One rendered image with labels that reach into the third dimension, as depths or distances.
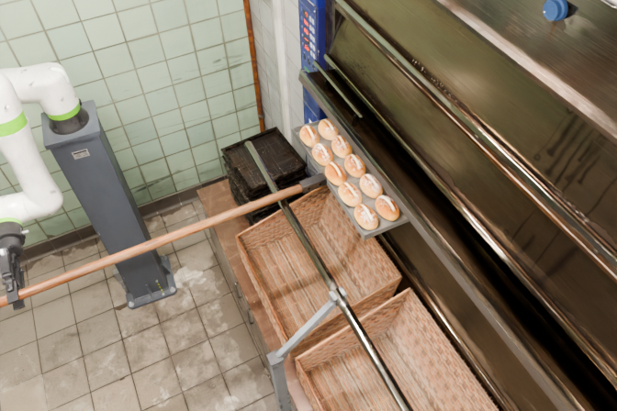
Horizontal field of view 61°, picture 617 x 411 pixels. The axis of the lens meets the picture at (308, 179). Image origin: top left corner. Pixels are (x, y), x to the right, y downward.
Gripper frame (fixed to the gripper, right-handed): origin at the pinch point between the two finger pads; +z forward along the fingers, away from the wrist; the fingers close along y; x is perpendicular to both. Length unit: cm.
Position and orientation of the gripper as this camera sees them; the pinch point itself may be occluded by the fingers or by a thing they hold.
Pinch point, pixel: (15, 295)
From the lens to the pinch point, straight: 179.9
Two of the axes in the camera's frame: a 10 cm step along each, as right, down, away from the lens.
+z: 4.3, 6.7, -6.0
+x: -9.0, 3.4, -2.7
